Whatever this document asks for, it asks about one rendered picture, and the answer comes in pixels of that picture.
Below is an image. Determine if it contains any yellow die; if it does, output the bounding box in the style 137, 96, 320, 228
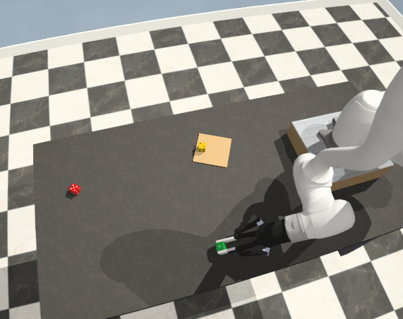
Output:
198, 142, 206, 152

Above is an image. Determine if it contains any red die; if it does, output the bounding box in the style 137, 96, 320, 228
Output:
69, 184, 81, 195

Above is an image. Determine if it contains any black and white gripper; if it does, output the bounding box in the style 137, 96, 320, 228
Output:
216, 217, 291, 257

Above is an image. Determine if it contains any pale yellow mat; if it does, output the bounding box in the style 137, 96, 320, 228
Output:
193, 134, 231, 167

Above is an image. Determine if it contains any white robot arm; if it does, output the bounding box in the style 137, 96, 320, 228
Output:
285, 65, 403, 243

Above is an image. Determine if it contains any green die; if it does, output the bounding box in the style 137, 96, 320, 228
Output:
215, 241, 227, 252

